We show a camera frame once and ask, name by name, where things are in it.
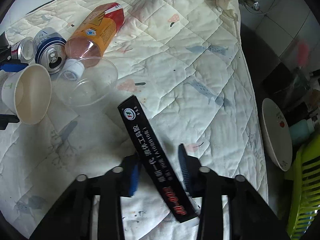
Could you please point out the orange plastic bottle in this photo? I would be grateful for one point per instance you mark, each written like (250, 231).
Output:
(100, 27)

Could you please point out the green dish rack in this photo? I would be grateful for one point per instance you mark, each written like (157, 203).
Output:
(306, 192)

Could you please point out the white paper cup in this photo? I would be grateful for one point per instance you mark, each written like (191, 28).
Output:
(27, 97)

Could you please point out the white ceramic bowl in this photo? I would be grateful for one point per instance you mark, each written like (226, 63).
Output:
(275, 135)

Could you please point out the clear plastic cup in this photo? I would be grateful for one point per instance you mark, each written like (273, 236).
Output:
(92, 85)

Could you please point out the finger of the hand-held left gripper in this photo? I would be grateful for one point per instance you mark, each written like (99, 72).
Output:
(8, 118)
(12, 67)

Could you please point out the blue and white can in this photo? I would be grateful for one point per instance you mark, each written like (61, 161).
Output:
(47, 47)

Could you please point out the white quilted blanket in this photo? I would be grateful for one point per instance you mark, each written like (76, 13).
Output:
(175, 67)

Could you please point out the teal plastic bottle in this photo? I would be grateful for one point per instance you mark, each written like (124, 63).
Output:
(300, 128)

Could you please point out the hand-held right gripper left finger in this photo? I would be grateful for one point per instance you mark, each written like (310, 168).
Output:
(133, 180)

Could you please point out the small white plastic bottle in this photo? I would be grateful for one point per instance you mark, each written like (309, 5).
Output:
(72, 70)

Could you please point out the black cardboard box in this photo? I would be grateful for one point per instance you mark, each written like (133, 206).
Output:
(152, 160)

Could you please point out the red soda can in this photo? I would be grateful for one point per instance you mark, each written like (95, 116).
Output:
(23, 48)

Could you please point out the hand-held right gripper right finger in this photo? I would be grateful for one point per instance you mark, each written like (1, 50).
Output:
(185, 167)

